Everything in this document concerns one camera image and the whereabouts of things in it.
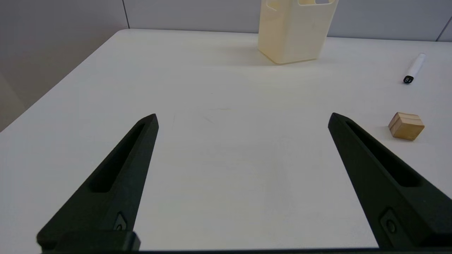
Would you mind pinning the small wooden cube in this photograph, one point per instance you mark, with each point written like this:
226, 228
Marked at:
406, 126

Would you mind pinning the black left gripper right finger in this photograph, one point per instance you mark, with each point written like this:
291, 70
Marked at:
399, 208

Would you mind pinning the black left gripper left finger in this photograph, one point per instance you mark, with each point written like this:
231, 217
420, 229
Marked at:
116, 190

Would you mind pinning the white marker pen black caps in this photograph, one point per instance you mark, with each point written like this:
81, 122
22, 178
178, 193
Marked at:
415, 67

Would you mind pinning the cream plastic container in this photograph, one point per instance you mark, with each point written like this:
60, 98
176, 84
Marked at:
293, 31

